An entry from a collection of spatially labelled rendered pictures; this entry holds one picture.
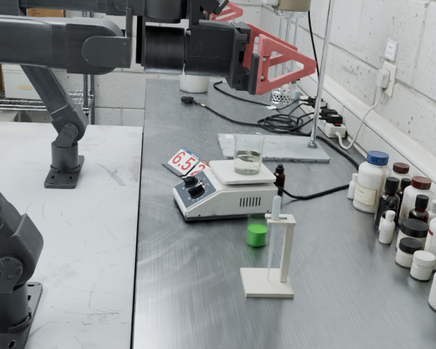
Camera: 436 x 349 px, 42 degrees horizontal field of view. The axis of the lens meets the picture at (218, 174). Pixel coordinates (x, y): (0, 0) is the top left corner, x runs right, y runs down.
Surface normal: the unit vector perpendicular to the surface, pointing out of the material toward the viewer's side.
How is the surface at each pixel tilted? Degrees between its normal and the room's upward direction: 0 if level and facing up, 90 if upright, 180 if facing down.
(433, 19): 90
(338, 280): 0
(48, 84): 89
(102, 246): 0
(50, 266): 0
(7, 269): 90
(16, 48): 93
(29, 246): 60
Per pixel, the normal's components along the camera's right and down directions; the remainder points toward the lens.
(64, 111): 0.15, 0.35
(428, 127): -0.99, -0.03
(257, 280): 0.07, -0.93
